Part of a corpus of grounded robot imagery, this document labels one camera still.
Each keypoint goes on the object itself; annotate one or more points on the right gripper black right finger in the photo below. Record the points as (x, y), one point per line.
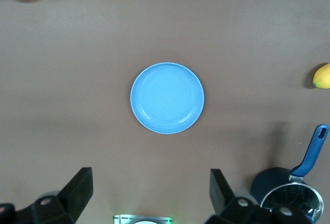
(221, 195)

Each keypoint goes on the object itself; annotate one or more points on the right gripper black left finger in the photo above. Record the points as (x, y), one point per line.
(74, 193)

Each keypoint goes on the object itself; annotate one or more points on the blue plate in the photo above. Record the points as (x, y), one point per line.
(167, 98)

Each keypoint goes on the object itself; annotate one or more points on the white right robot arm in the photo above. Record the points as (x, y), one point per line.
(144, 223)

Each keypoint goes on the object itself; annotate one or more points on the brown table cover cloth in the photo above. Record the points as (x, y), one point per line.
(77, 53)

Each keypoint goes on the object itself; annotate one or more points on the yellow lemon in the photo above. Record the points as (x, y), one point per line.
(322, 77)

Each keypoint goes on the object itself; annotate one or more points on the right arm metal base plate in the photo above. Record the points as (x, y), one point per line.
(121, 219)

